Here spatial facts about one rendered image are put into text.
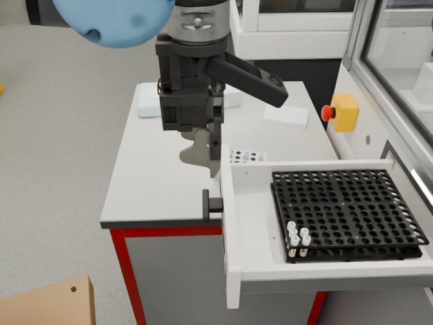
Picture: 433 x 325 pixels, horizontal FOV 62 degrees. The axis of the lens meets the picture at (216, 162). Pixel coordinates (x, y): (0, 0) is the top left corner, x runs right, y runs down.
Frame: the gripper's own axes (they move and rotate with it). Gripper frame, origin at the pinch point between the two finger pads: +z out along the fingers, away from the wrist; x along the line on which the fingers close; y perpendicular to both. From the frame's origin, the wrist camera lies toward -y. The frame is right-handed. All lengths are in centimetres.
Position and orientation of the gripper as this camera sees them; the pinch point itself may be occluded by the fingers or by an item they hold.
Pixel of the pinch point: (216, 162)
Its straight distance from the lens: 56.4
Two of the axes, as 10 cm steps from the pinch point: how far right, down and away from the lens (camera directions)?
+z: 0.0, 7.7, 6.4
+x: 0.4, 6.4, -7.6
